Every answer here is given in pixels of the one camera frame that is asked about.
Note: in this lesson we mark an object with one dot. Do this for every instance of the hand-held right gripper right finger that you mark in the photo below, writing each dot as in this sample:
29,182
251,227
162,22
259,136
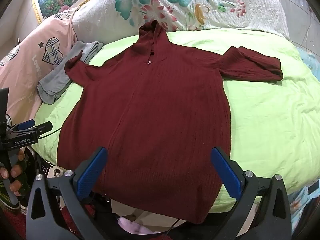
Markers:
225,173

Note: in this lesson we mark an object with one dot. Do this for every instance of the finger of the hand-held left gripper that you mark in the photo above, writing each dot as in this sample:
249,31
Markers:
43,127
25,125

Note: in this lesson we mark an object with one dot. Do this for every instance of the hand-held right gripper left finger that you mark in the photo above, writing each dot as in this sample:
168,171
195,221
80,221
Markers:
90,172

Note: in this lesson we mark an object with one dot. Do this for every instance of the dark red hooded sweater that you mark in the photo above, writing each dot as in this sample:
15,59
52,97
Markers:
150,120

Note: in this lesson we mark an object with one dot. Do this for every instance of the person's left hand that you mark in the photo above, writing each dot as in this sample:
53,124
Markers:
15,172

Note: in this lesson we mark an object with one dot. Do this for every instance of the grey folded garment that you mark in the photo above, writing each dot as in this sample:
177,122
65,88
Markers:
65,75

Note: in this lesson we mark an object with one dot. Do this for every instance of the pink heart print pillow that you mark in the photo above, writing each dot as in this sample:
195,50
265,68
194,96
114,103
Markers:
32,62

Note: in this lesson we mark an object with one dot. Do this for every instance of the light green bed sheet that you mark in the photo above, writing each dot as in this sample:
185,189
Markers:
265,120

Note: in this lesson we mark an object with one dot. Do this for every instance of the light purple cloth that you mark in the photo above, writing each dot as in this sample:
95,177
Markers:
135,227

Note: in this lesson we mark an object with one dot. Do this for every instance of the white floral quilt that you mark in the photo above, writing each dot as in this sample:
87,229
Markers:
160,2

